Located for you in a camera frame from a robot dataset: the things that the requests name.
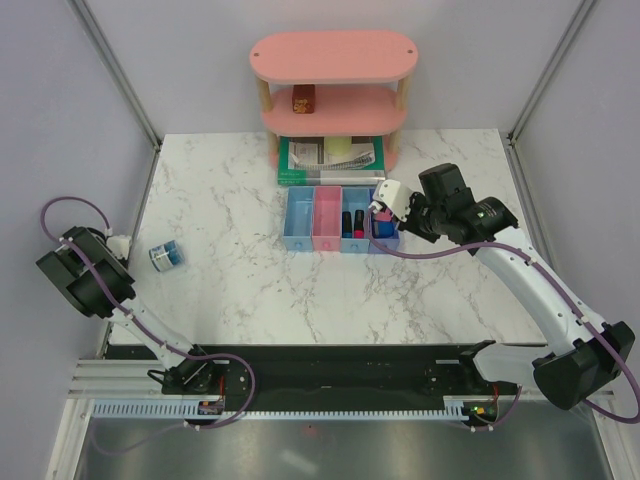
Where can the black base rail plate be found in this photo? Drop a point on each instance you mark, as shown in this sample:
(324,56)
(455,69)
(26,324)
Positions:
(379,377)

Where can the pink eraser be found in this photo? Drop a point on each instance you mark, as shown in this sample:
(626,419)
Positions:
(383,217)

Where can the blue eraser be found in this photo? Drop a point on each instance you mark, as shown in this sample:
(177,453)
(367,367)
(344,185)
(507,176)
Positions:
(384,230)

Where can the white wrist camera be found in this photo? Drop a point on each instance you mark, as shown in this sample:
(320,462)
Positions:
(120,246)
(393,196)

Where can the pink highlighter marker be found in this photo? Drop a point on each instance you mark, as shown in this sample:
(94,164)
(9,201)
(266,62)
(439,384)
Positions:
(358,228)

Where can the white slotted cable duct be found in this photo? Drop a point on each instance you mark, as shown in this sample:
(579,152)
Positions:
(453,410)

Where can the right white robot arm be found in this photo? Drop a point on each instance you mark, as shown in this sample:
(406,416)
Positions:
(583,352)

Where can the green book box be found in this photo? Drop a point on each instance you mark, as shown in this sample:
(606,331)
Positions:
(369,176)

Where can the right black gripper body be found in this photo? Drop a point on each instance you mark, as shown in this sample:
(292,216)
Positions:
(425,220)

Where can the pink plastic bin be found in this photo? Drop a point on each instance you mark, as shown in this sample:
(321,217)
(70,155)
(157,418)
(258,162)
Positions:
(327,218)

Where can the spiral notebook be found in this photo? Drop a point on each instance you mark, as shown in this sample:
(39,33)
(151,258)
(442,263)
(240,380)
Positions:
(309,155)

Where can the blue white tape roll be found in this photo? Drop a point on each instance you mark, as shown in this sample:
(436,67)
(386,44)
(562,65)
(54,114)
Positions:
(166,256)

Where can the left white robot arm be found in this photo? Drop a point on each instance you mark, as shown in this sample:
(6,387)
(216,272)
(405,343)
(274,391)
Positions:
(95,281)

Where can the teal blue plastic bin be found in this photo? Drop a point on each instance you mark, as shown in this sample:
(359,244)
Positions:
(355,203)

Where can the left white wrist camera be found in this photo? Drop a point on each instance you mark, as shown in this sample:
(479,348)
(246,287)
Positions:
(120,246)

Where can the blue highlighter marker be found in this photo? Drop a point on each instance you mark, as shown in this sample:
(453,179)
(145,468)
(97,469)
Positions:
(347,227)

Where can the pink three-tier shelf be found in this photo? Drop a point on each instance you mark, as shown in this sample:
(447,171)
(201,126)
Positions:
(362,80)

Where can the yellow sticky note roll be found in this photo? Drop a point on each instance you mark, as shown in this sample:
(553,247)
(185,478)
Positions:
(337,145)

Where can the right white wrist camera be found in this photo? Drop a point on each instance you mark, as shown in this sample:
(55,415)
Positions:
(393,196)

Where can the brown snack box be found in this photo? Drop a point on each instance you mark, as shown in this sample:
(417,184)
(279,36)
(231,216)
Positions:
(303,98)

